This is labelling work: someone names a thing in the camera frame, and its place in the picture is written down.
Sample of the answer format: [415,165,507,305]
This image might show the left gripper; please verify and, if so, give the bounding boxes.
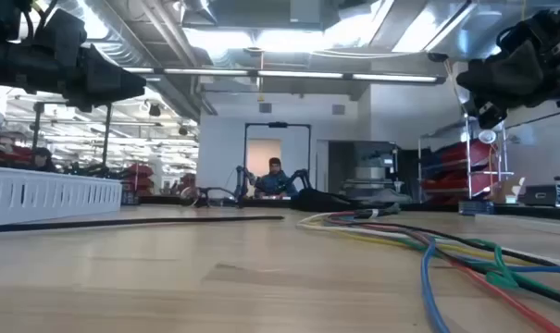
[0,0,147,114]

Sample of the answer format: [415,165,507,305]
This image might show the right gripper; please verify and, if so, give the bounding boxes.
[455,0,560,130]

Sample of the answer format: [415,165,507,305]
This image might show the white slotted cable duct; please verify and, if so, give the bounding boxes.
[0,165,123,227]

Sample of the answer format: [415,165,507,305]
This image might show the black zip tie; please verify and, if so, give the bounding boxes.
[0,215,285,233]

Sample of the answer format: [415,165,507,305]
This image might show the bundle of coloured wires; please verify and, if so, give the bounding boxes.
[320,212,560,302]

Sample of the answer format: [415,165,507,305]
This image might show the black sleeve with white label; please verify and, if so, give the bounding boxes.
[353,203,401,219]

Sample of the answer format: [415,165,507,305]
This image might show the yellow wire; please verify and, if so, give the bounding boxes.
[302,216,535,267]

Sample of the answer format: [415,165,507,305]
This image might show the blue wire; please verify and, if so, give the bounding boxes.
[420,235,560,333]

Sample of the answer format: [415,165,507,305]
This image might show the black wire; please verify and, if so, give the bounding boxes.
[367,220,560,309]

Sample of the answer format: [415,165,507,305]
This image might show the metal shelf rack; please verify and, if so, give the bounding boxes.
[417,113,516,204]

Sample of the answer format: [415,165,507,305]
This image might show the red storage bin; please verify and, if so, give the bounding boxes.
[420,170,493,195]
[421,138,492,170]

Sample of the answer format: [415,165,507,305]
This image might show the person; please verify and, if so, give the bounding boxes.
[31,146,57,174]
[254,156,300,199]

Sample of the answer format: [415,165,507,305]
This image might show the red bin stack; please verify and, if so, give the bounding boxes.
[121,162,156,195]

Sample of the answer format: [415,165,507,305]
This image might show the cardboard box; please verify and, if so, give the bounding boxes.
[490,175,527,204]

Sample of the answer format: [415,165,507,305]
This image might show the black equipment box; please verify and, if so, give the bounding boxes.
[523,183,560,207]

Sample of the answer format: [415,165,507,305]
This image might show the dark blue flat box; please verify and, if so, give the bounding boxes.
[458,199,496,216]

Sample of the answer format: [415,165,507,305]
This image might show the clear safety glasses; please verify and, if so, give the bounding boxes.
[180,183,243,209]

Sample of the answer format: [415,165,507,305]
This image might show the LED light bar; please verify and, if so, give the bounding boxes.
[121,67,447,85]

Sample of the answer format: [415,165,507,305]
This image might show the black grey work glove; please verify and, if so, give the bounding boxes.
[291,187,368,213]

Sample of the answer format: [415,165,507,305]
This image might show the black gantry frame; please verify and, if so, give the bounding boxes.
[31,102,113,167]
[243,121,312,200]

